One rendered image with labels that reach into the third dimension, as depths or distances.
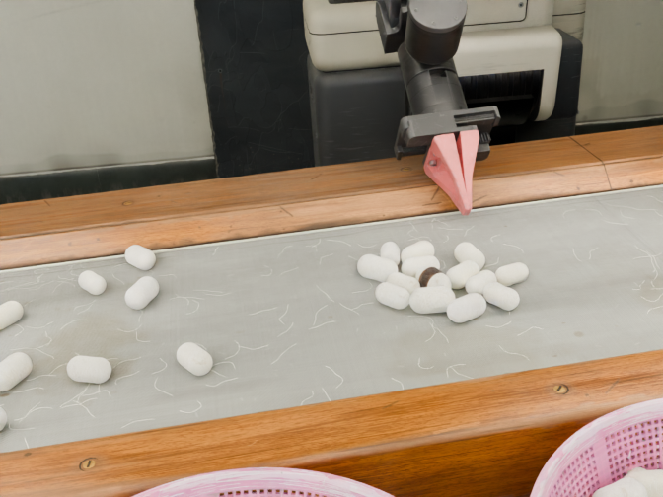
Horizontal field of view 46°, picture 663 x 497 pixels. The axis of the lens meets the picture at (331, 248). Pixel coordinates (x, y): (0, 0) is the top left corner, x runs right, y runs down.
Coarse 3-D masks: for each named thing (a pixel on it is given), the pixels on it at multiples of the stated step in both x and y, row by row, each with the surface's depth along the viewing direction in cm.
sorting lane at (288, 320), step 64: (640, 192) 84; (192, 256) 77; (256, 256) 76; (320, 256) 75; (448, 256) 74; (512, 256) 73; (576, 256) 72; (640, 256) 71; (64, 320) 68; (128, 320) 67; (192, 320) 66; (256, 320) 66; (320, 320) 65; (384, 320) 65; (448, 320) 64; (512, 320) 63; (576, 320) 63; (640, 320) 62; (64, 384) 60; (128, 384) 59; (192, 384) 59; (256, 384) 58; (320, 384) 58; (384, 384) 57; (0, 448) 54
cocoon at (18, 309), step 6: (0, 306) 67; (6, 306) 67; (12, 306) 67; (18, 306) 67; (0, 312) 66; (6, 312) 66; (12, 312) 67; (18, 312) 67; (0, 318) 66; (6, 318) 66; (12, 318) 67; (18, 318) 67; (0, 324) 66; (6, 324) 67
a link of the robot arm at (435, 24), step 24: (408, 0) 81; (432, 0) 77; (456, 0) 77; (384, 24) 86; (408, 24) 78; (432, 24) 76; (456, 24) 76; (384, 48) 88; (408, 48) 81; (432, 48) 78; (456, 48) 80
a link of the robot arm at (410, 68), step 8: (400, 48) 85; (400, 56) 85; (408, 56) 84; (400, 64) 86; (408, 64) 84; (416, 64) 83; (424, 64) 82; (440, 64) 82; (448, 64) 83; (408, 72) 84; (416, 72) 83; (432, 72) 83; (440, 72) 83; (456, 72) 83; (408, 80) 84
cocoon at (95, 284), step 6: (84, 276) 71; (90, 276) 71; (96, 276) 71; (84, 282) 71; (90, 282) 70; (96, 282) 70; (102, 282) 71; (84, 288) 71; (90, 288) 70; (96, 288) 70; (102, 288) 71; (96, 294) 71
